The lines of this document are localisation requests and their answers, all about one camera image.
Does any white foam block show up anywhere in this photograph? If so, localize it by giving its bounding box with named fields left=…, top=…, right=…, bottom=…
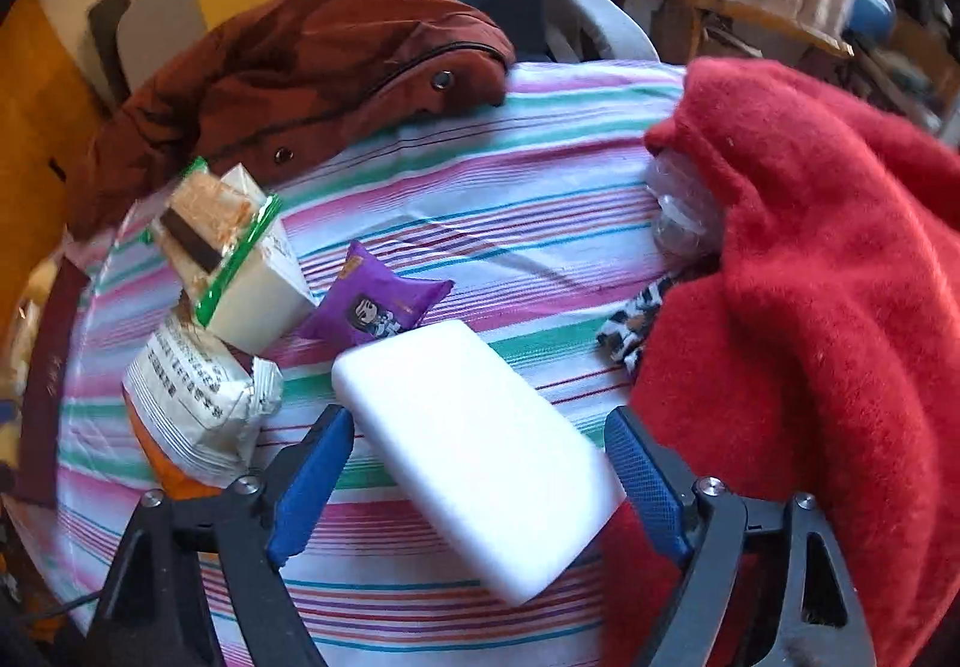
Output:
left=331, top=319, right=625, bottom=608

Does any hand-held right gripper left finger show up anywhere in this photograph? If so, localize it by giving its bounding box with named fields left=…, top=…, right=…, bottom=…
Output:
left=86, top=403, right=357, bottom=667

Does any green-edged cracker packet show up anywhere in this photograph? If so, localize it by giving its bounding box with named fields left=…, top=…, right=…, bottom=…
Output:
left=150, top=157, right=284, bottom=329

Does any white printed snack packet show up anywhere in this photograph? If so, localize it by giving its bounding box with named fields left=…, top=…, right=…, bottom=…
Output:
left=122, top=314, right=284, bottom=503

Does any leopard print cloth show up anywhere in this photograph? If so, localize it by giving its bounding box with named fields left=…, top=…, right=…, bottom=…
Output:
left=596, top=273, right=680, bottom=375

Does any black cable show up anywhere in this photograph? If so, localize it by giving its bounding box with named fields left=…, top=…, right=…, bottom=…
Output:
left=21, top=588, right=100, bottom=621

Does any orange wooden wardrobe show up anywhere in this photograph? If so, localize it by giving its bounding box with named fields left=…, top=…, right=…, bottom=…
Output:
left=0, top=0, right=98, bottom=338

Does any red fleece blanket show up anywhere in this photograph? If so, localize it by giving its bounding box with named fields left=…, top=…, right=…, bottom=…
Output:
left=600, top=58, right=960, bottom=667

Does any brown jacket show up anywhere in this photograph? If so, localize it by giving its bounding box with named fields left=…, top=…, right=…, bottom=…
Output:
left=64, top=0, right=518, bottom=240

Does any blue cup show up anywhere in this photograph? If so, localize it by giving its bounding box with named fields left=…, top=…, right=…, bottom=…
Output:
left=847, top=0, right=898, bottom=38

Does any purple snack packet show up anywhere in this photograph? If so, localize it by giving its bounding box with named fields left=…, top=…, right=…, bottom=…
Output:
left=298, top=241, right=456, bottom=347

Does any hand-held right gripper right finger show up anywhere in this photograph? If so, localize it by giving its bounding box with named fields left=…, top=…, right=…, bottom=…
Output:
left=602, top=404, right=878, bottom=667

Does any striped blanket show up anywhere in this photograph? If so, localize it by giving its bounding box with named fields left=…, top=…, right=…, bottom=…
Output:
left=45, top=59, right=691, bottom=667

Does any clear plastic bag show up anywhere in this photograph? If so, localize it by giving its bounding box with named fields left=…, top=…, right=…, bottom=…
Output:
left=645, top=149, right=725, bottom=259

